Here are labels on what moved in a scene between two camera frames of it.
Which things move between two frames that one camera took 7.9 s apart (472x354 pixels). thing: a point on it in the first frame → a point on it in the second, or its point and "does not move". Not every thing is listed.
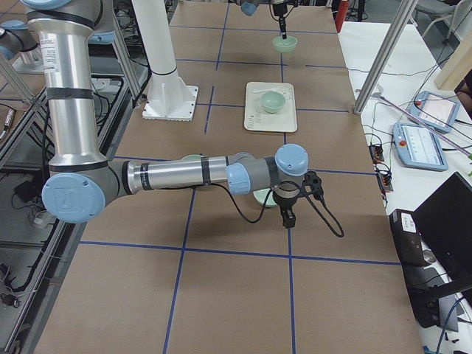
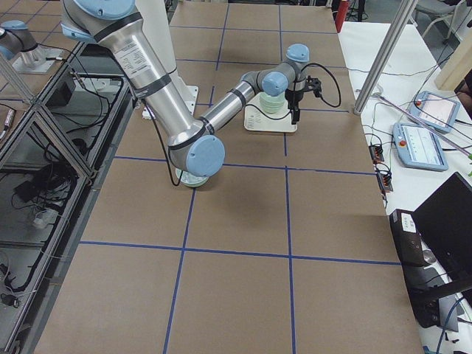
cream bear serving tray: [270, 107] does not move
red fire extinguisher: [341, 15] does not move
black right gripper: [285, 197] → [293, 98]
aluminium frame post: [399, 22] does not move
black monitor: [445, 220] does not move
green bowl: [261, 195] → [273, 105]
